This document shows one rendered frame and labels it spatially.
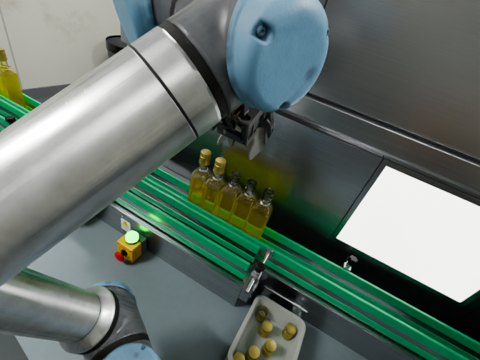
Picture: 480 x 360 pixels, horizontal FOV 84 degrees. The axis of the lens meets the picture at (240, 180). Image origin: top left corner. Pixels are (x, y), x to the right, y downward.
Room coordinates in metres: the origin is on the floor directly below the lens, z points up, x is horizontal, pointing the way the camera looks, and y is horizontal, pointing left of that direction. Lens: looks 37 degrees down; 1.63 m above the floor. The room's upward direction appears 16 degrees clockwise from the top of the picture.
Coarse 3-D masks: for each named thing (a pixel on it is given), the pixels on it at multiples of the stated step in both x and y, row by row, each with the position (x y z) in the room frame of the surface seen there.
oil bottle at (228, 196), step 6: (228, 186) 0.66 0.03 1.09; (240, 186) 0.68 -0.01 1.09; (222, 192) 0.65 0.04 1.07; (228, 192) 0.64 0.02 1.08; (234, 192) 0.64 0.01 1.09; (240, 192) 0.67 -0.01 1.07; (222, 198) 0.65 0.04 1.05; (228, 198) 0.64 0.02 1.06; (234, 198) 0.64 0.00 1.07; (222, 204) 0.64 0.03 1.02; (228, 204) 0.64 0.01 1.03; (216, 210) 0.65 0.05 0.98; (222, 210) 0.64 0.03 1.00; (228, 210) 0.64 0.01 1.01; (222, 216) 0.64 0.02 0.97; (228, 216) 0.63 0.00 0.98; (228, 222) 0.64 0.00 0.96
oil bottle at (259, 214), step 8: (256, 208) 0.61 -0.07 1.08; (264, 208) 0.61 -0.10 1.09; (272, 208) 0.63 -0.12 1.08; (256, 216) 0.60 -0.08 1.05; (264, 216) 0.60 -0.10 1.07; (248, 224) 0.61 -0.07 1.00; (256, 224) 0.60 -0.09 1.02; (264, 224) 0.60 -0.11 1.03; (248, 232) 0.61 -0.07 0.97; (256, 232) 0.60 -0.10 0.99
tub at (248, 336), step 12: (264, 300) 0.47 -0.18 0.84; (252, 312) 0.42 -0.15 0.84; (276, 312) 0.45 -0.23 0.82; (288, 312) 0.45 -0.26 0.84; (252, 324) 0.42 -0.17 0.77; (276, 324) 0.44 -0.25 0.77; (300, 324) 0.43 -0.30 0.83; (240, 336) 0.34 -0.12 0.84; (252, 336) 0.38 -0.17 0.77; (276, 336) 0.40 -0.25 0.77; (300, 336) 0.39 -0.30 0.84; (240, 348) 0.34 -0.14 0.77; (276, 348) 0.37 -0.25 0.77; (288, 348) 0.38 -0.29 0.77; (300, 348) 0.36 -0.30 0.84
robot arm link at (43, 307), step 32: (0, 288) 0.14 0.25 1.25; (32, 288) 0.16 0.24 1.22; (64, 288) 0.19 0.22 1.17; (96, 288) 0.25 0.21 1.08; (128, 288) 0.30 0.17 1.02; (0, 320) 0.12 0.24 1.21; (32, 320) 0.14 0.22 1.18; (64, 320) 0.16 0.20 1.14; (96, 320) 0.19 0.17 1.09; (128, 320) 0.22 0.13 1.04; (96, 352) 0.16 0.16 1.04
